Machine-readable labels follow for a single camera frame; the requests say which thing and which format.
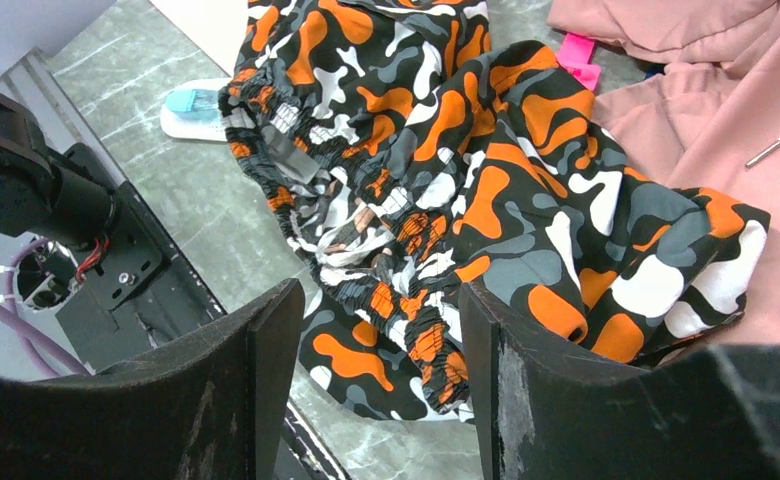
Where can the pink hanging shorts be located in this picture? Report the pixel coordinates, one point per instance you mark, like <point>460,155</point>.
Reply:
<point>704,120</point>

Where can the pink clip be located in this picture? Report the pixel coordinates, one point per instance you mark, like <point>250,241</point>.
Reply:
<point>575,55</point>

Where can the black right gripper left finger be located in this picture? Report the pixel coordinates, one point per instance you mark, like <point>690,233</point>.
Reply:
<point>207,405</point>

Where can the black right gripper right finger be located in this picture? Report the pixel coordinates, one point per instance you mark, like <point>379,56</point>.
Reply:
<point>546,408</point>

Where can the white teal stapler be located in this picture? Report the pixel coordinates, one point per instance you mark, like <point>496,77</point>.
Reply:
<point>190,111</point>

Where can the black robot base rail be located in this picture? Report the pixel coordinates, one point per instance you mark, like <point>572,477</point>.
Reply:
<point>102,281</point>

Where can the pink mat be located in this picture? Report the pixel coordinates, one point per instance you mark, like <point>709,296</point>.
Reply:
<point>217,27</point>

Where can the orange camouflage shorts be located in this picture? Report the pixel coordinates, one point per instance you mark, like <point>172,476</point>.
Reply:
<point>403,157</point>

